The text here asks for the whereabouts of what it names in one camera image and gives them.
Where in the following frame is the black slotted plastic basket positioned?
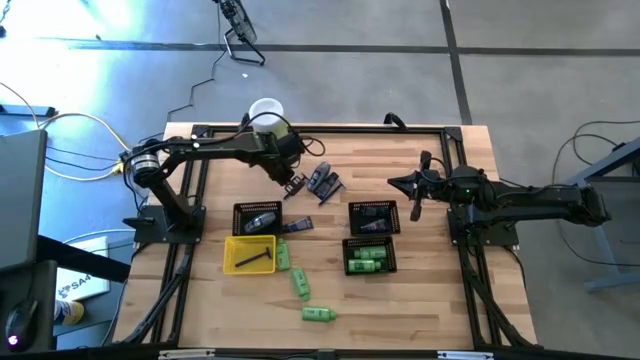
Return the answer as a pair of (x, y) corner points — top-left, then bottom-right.
(231, 199), (284, 237)
(342, 236), (399, 277)
(347, 199), (402, 238)

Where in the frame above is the yellow slotted plastic basket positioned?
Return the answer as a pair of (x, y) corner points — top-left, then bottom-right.
(222, 234), (278, 276)

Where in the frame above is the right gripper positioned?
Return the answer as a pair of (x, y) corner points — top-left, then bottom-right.
(387, 151), (494, 222)

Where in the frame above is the black side desk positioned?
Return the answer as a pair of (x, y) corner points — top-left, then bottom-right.
(0, 234), (132, 360)

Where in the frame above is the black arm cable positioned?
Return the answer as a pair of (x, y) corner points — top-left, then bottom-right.
(418, 149), (454, 179)
(238, 110), (327, 158)

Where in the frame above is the white cardboard box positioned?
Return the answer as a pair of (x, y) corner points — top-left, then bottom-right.
(53, 236), (112, 302)

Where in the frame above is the black fan cable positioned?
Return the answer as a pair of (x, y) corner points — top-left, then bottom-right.
(135, 7), (227, 147)

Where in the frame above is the grey flat monitor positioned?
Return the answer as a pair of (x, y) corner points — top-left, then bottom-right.
(0, 128), (49, 274)

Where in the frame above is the black computer mouse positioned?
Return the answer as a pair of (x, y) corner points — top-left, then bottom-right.
(3, 298), (40, 353)

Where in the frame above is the black floor cable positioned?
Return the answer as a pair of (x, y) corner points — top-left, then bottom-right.
(549, 118), (640, 269)

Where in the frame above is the yellow blue can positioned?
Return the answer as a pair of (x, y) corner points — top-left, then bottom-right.
(52, 298), (86, 327)

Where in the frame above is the silver bracket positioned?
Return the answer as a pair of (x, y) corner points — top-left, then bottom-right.
(437, 350), (495, 360)
(158, 349), (216, 360)

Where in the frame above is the black floor bar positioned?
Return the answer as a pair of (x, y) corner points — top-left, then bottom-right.
(0, 103), (57, 118)

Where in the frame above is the grey metal table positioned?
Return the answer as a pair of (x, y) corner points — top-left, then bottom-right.
(553, 135), (640, 295)

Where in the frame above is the black floor fan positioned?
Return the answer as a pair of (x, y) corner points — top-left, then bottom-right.
(212, 0), (267, 67)

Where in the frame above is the black aluminium table frame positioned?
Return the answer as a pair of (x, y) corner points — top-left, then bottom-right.
(114, 123), (544, 351)

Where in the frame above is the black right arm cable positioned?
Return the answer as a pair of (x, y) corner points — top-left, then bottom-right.
(418, 149), (454, 179)

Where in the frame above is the green white wipes canister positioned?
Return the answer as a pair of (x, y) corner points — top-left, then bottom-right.
(248, 97), (291, 141)

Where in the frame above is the dark grey deodorant stick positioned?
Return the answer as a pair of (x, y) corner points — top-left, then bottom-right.
(316, 171), (342, 200)

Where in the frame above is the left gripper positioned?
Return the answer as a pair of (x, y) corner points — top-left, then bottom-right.
(259, 130), (307, 200)

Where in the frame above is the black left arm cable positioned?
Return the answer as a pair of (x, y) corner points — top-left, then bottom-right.
(238, 110), (327, 158)

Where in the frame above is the cream cable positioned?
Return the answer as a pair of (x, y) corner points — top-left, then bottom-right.
(0, 81), (139, 181)

